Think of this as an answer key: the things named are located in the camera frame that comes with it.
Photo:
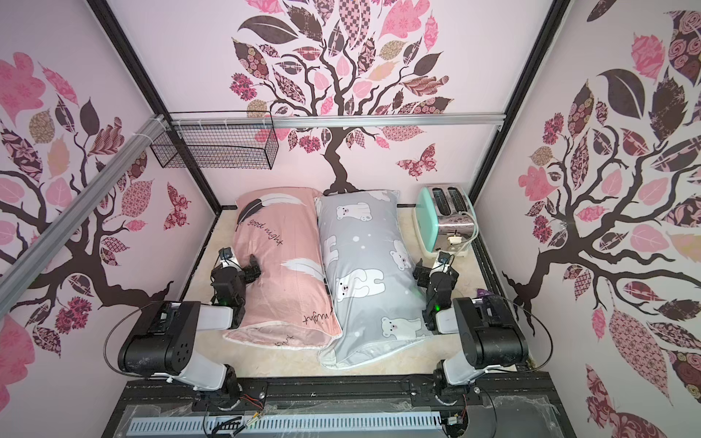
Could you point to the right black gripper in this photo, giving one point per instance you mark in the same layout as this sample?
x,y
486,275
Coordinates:
x,y
438,271

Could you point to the horizontal aluminium rail back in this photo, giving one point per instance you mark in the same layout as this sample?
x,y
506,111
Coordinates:
x,y
441,119

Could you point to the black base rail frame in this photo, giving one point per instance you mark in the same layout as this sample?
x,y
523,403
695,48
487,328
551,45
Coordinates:
x,y
496,405

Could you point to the white slotted cable duct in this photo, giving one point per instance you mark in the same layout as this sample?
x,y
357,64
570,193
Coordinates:
x,y
284,425

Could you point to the black wire basket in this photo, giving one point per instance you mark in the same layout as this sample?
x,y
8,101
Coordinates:
x,y
244,139

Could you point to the grey polar bear pillow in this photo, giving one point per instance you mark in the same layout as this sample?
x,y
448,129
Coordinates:
x,y
369,273

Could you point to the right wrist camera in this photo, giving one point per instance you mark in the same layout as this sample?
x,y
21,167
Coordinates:
x,y
444,261

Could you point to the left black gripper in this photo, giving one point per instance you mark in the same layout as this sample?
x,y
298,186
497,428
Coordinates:
x,y
233,267

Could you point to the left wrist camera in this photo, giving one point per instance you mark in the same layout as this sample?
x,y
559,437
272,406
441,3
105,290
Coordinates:
x,y
225,256

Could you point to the mint and chrome toaster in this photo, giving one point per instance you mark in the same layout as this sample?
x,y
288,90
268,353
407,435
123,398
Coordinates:
x,y
445,220

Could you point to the diagonal aluminium rail left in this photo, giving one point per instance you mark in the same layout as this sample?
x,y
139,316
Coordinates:
x,y
22,273

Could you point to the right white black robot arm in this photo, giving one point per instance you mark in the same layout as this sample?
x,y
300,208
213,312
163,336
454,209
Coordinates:
x,y
490,338

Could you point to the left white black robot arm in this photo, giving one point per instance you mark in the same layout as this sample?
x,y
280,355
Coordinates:
x,y
161,344

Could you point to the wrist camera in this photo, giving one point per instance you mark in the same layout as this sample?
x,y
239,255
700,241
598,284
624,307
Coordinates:
x,y
444,261
225,256

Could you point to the pink good night pillow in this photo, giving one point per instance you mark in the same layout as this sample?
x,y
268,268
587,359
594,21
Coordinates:
x,y
288,306

